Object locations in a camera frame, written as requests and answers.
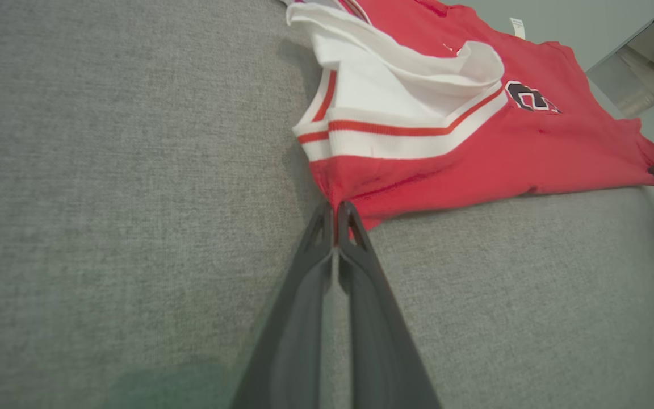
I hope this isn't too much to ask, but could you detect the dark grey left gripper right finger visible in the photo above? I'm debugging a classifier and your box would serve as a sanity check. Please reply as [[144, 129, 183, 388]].
[[336, 200, 441, 409]]

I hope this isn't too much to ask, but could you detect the grey framed window opening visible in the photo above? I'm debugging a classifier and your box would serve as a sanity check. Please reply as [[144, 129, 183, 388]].
[[585, 0, 654, 131]]

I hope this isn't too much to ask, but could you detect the red Bulls basketball jersey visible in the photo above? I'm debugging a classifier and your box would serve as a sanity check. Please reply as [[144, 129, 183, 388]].
[[284, 0, 654, 231]]

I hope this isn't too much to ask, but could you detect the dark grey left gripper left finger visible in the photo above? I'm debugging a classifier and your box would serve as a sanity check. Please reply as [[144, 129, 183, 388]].
[[230, 202, 336, 409]]

